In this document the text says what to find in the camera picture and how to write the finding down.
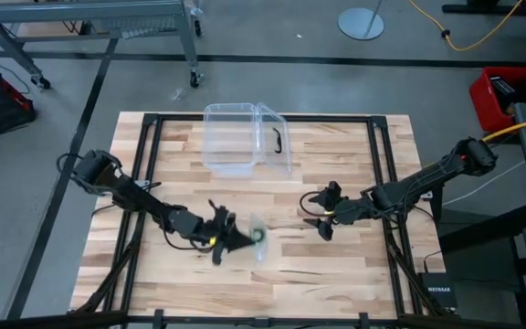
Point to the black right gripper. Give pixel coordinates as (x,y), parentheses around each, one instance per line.
(354,210)

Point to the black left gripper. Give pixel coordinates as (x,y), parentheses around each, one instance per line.
(213,230)

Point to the green bandage roll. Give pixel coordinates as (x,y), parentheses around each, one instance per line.
(257,235)

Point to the clear plastic zip bag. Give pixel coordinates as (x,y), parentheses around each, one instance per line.
(263,251)

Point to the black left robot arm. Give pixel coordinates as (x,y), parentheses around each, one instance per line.
(144,203)

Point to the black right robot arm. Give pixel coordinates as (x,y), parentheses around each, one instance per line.
(427,183)

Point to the clear plastic container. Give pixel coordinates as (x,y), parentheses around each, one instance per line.
(231,137)

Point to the round grey stand base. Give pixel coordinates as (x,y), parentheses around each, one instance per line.
(359,23)

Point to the red plastic bin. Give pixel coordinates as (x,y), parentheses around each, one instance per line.
(487,105)

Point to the grey metal cart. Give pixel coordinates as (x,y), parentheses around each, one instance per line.
(85,10)

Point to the black aluminium table frame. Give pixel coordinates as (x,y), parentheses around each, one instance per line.
(336,118)

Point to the black Netgear switch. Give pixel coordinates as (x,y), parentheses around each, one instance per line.
(438,290)

